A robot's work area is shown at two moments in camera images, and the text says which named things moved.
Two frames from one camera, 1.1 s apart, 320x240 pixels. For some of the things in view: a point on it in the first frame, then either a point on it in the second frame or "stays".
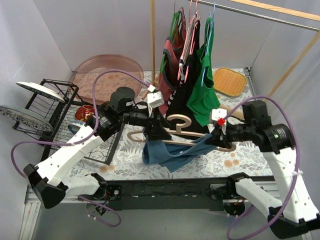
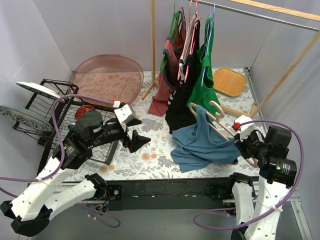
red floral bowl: (82, 113) stays
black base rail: (181, 194) stays
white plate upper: (42, 90) stays
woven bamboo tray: (229, 82) stays
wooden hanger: (182, 121) → (216, 117)
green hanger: (175, 18) stays
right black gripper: (221, 135) → (243, 144)
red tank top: (169, 67) stays
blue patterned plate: (27, 116) stays
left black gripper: (152, 124) → (126, 135)
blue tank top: (173, 156) → (196, 145)
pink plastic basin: (81, 82) stays
